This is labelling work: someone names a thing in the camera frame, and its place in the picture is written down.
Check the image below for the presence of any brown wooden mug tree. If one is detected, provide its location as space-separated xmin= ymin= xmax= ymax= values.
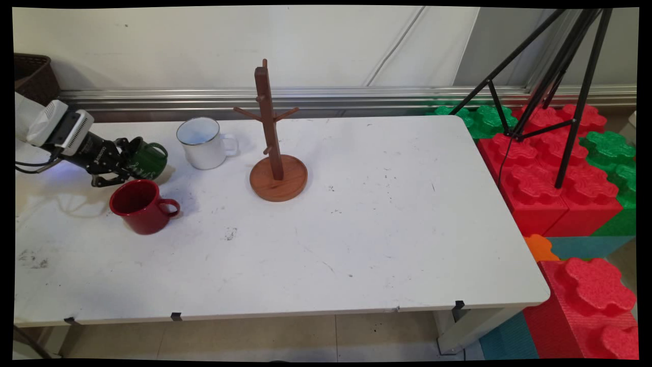
xmin=233 ymin=59 xmax=308 ymax=202

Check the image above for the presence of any black cable under table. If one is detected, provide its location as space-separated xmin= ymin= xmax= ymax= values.
xmin=14 ymin=325 xmax=55 ymax=359

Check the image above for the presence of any large green foam block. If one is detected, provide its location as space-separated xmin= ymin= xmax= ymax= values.
xmin=580 ymin=130 xmax=637 ymax=237

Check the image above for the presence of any teal foam floor mat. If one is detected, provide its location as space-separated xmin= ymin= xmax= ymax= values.
xmin=479 ymin=311 xmax=539 ymax=360

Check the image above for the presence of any tall red foam block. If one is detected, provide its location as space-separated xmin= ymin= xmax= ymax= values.
xmin=524 ymin=257 xmax=639 ymax=360

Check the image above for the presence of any small green foam block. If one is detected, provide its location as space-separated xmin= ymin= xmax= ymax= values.
xmin=427 ymin=104 xmax=519 ymax=139

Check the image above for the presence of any black tripod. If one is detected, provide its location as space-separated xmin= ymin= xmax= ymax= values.
xmin=448 ymin=8 xmax=613 ymax=189

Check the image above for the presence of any thin black tripod cable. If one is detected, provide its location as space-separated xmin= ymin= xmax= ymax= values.
xmin=497 ymin=134 xmax=513 ymax=187

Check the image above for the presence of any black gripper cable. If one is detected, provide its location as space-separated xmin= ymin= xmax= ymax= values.
xmin=14 ymin=154 xmax=63 ymax=175

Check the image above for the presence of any dark brown wicker basket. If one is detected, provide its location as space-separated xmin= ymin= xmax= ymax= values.
xmin=14 ymin=53 xmax=61 ymax=107

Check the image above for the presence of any large red foam block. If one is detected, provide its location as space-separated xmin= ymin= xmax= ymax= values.
xmin=477 ymin=132 xmax=623 ymax=238

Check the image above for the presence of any white wall cable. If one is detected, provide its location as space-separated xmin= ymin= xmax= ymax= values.
xmin=364 ymin=6 xmax=426 ymax=87

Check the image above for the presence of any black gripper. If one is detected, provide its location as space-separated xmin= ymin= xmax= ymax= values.
xmin=62 ymin=132 xmax=145 ymax=189

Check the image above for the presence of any flat teal foam block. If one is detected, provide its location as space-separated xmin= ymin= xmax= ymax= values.
xmin=546 ymin=235 xmax=636 ymax=261

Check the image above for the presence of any green enamel mug white print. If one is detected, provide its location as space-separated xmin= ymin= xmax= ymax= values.
xmin=125 ymin=137 xmax=169 ymax=180

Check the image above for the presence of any silver grey wrist camera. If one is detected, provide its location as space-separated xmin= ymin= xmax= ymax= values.
xmin=26 ymin=99 xmax=95 ymax=156

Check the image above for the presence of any small red foam block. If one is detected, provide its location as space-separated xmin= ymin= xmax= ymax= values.
xmin=512 ymin=102 xmax=608 ymax=137

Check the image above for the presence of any aluminium wall rail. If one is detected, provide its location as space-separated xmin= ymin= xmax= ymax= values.
xmin=57 ymin=84 xmax=637 ymax=111

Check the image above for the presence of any white table leg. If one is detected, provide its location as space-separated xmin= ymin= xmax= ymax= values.
xmin=433 ymin=305 xmax=525 ymax=355

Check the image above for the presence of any red ceramic mug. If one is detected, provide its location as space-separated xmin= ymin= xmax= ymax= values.
xmin=109 ymin=179 xmax=181 ymax=235

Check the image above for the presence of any orange foam piece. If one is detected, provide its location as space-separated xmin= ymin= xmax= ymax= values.
xmin=524 ymin=234 xmax=560 ymax=263

